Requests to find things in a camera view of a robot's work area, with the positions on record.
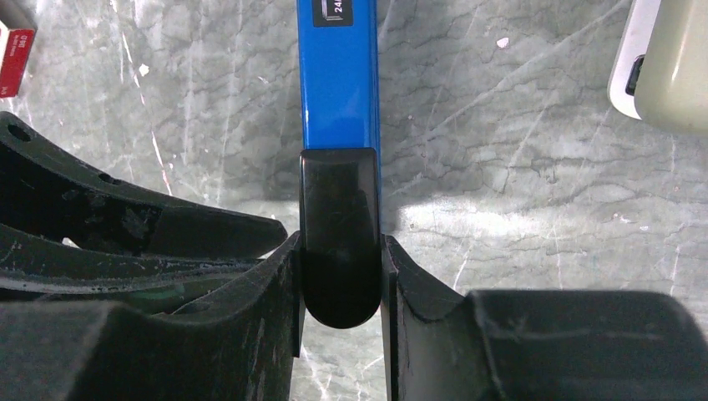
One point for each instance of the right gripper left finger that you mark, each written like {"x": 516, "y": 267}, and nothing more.
{"x": 236, "y": 343}

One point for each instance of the blue black stapler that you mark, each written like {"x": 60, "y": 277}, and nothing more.
{"x": 340, "y": 161}

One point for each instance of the beige white stapler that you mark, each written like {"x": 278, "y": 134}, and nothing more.
{"x": 659, "y": 73}

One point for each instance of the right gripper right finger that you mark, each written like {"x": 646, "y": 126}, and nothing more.
{"x": 511, "y": 344}

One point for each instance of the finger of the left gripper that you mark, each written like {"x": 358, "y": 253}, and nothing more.
{"x": 36, "y": 269}
{"x": 47, "y": 192}

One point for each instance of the red white staple box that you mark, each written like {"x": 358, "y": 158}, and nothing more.
{"x": 17, "y": 36}

